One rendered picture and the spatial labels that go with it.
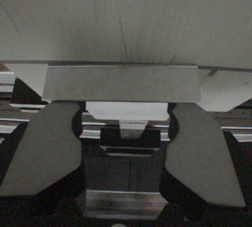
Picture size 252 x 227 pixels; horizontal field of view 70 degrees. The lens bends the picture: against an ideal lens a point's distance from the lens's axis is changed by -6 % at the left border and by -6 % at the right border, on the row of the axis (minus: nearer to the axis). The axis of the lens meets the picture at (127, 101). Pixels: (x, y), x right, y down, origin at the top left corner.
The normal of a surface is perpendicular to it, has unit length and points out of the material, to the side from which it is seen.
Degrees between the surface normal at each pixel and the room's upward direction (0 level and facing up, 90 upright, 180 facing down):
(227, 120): 90
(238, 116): 90
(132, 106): 0
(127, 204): 90
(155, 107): 0
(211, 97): 0
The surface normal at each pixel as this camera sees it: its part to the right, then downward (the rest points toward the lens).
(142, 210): 0.01, -0.32
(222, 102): -0.04, 0.95
